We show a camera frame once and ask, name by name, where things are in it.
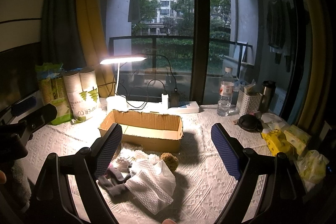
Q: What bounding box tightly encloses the yellow curtain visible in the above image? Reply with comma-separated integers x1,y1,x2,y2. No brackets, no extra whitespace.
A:
76,0,114,98

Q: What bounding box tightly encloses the white usb charger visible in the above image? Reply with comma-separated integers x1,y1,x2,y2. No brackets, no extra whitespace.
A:
161,93,169,110

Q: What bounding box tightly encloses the white desk lamp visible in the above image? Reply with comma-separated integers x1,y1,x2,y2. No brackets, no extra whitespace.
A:
100,54,146,111

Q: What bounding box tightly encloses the pale green tissue pack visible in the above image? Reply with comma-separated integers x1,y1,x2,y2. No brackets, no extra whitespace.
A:
284,125,311,155

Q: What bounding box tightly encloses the brown fuzzy ball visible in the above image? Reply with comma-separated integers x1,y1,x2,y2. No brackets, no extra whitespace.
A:
160,152,179,173

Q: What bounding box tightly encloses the grey dotted sock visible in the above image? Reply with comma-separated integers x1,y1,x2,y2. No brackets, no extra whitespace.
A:
98,164,131,199

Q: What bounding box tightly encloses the black round lid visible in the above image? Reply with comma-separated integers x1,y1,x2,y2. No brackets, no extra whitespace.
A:
238,114,263,132

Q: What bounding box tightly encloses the steel thermos flask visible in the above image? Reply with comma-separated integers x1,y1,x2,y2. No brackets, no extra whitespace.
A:
259,80,276,113

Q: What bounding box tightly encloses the paper cup pack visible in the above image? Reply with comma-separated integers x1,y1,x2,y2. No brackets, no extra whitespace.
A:
63,67,99,123

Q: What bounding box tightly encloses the black charger cable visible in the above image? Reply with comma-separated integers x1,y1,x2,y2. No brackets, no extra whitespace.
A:
97,53,178,110

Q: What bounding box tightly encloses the white power strip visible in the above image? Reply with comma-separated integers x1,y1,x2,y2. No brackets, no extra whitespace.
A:
146,101,200,114

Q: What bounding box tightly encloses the dark power adapter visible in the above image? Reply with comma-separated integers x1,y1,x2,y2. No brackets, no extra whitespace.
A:
170,91,179,107

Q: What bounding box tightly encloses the clear water bottle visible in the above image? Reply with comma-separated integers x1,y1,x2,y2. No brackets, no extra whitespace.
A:
217,67,234,117

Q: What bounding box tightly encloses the light green wipes pack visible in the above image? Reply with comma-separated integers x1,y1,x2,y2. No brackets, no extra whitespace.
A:
298,150,329,184

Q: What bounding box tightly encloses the open cardboard box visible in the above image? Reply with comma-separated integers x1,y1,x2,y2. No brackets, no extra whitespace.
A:
98,110,183,153

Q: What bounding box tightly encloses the white paper towel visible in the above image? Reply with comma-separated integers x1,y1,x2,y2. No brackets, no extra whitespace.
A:
125,159,176,215

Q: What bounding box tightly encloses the green snack package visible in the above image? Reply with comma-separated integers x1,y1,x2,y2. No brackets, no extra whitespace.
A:
35,63,72,125

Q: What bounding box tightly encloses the yellow tissue pack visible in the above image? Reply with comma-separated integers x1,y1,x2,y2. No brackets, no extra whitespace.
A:
261,128,294,157

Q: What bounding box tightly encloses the white embossed table cloth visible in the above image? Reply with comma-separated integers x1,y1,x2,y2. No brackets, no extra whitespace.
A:
23,105,270,223

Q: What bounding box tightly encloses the white perforated basket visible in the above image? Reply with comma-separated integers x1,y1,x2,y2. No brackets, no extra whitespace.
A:
236,90,263,115

